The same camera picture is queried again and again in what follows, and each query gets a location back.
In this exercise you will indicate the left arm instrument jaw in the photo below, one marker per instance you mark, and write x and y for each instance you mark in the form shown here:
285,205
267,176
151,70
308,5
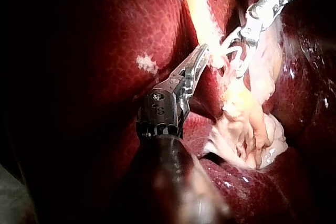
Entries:
193,56
198,70

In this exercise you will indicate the left arm instrument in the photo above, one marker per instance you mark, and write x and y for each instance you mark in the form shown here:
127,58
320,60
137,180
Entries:
160,111

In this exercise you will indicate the right arm instrument jaw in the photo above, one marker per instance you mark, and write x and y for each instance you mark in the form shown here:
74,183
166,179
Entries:
245,60
232,36

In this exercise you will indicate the right arm instrument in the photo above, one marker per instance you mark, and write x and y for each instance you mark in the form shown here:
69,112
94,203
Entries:
265,9

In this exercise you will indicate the white clip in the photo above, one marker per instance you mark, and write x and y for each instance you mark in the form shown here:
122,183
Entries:
235,51

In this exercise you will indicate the gallbladder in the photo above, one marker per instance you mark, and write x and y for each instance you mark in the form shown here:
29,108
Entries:
195,11

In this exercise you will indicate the dark left arm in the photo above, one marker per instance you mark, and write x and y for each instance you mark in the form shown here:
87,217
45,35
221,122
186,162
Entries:
168,182

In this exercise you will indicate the pale fatty tissue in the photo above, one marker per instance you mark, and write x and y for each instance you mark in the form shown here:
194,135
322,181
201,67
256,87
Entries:
237,129
146,63

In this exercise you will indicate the dark red liver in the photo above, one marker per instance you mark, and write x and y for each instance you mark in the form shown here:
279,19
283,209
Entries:
118,37

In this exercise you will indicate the white cloth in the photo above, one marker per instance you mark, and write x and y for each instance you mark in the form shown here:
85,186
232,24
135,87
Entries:
9,197

